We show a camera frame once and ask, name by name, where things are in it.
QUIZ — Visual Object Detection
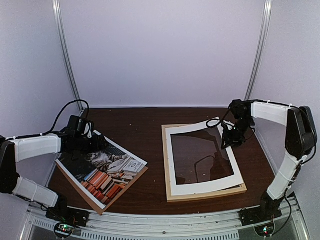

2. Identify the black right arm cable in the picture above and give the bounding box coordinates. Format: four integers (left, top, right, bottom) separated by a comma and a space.
206, 109, 256, 146

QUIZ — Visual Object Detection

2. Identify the left round circuit board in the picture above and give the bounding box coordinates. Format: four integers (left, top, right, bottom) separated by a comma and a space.
53, 222, 75, 238

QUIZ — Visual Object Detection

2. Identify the aluminium front rail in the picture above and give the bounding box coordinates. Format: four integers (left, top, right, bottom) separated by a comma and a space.
19, 197, 311, 240

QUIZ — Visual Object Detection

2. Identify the left aluminium corner post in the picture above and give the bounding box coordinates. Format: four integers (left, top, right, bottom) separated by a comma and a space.
52, 0, 81, 100

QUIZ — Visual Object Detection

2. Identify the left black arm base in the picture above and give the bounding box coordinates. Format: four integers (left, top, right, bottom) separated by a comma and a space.
45, 194, 90, 227

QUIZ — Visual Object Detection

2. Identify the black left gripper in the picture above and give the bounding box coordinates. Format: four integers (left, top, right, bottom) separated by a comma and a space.
75, 134, 109, 155

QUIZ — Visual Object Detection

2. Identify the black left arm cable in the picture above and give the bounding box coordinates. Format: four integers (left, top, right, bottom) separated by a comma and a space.
42, 99, 90, 136

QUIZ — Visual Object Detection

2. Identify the brown backing board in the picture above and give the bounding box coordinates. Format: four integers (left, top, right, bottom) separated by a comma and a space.
57, 164, 148, 215

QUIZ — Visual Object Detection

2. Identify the light wooden picture frame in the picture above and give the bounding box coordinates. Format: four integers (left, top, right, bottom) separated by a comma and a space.
161, 123, 248, 203

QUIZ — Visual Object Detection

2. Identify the right aluminium corner post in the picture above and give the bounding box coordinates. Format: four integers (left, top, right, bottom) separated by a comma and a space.
244, 0, 273, 101

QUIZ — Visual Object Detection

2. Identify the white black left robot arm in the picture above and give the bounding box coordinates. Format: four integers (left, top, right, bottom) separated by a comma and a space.
0, 115, 109, 222

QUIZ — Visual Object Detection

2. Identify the round circuit board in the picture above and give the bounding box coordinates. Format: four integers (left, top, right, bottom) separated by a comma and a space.
53, 222, 75, 238
254, 223, 275, 238

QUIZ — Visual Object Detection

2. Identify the clear acrylic sheet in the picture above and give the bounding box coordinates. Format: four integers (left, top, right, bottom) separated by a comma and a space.
171, 128, 235, 185

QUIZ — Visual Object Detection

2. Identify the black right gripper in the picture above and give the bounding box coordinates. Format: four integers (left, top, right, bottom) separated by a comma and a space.
222, 117, 254, 150

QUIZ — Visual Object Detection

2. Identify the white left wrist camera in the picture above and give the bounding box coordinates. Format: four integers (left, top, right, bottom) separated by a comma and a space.
84, 121, 94, 139

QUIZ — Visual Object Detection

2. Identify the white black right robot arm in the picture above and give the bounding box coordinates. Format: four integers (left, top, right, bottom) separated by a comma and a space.
218, 99, 318, 221

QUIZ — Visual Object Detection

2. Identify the aluminium corner post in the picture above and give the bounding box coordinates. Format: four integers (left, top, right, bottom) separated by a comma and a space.
244, 0, 273, 101
52, 0, 81, 100

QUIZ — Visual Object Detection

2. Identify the right round circuit board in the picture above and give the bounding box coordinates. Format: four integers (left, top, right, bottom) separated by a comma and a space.
254, 223, 275, 238

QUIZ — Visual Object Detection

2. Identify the books photo print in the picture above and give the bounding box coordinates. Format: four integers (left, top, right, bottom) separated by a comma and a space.
55, 129, 148, 210

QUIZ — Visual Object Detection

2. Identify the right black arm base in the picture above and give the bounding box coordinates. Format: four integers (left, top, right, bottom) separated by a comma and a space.
238, 192, 284, 226

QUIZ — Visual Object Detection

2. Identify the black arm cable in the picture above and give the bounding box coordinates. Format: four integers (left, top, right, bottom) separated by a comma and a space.
42, 99, 90, 136
206, 109, 256, 146

